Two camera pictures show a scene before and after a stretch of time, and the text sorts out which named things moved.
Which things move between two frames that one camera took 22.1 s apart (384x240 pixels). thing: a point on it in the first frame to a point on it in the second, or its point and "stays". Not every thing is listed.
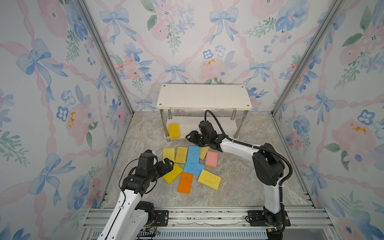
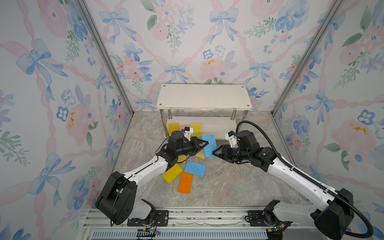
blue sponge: [194, 168] stays
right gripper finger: [192, 139] to [223, 158]
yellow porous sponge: [209, 179] to [197, 130]
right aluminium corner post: [335, 8] stays
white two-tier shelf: [183, 106] stays
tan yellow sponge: [181, 155] stays
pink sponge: [211, 159] to [181, 127]
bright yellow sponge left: [172, 175] stays
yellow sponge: [174, 130] stays
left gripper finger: [168, 169] to [195, 152]
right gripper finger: [193, 135] to [221, 147]
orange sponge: [185, 183] stays
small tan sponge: [203, 151] stays
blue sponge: [193, 155] to [211, 146]
